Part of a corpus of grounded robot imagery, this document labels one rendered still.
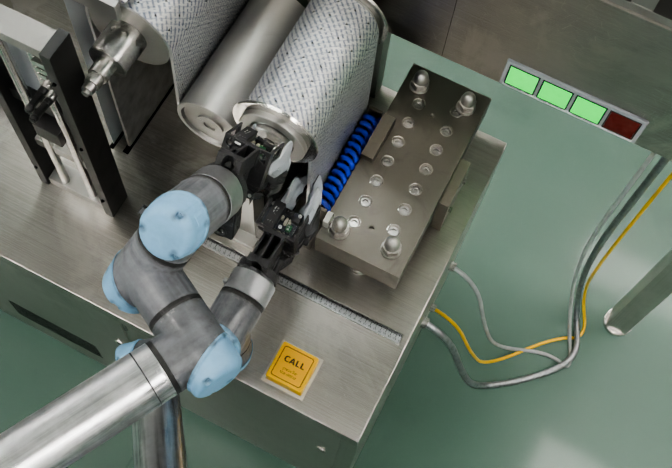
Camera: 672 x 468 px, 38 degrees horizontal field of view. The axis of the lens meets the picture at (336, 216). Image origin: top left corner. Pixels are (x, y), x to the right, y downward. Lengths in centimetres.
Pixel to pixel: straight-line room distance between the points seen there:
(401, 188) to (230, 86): 37
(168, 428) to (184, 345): 29
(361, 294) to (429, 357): 94
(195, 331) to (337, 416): 57
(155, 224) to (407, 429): 159
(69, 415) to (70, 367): 153
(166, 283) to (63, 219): 67
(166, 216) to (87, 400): 23
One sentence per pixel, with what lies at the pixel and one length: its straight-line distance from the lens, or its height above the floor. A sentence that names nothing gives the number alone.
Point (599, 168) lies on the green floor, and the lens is 302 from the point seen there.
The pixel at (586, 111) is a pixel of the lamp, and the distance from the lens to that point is 168.
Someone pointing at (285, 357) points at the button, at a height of 92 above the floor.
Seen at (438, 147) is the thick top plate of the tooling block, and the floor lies 103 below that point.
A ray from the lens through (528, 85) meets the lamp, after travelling 168.
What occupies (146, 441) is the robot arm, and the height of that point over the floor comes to 116.
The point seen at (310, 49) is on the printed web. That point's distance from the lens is 151.
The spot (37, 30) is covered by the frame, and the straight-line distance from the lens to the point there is 141.
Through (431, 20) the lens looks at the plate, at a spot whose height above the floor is 123.
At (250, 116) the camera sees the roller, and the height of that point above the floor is 129.
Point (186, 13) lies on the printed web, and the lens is 149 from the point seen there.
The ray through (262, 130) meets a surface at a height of 128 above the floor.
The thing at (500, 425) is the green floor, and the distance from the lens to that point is 268.
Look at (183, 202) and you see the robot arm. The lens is 116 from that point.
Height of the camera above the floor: 257
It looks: 66 degrees down
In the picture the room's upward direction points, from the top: 7 degrees clockwise
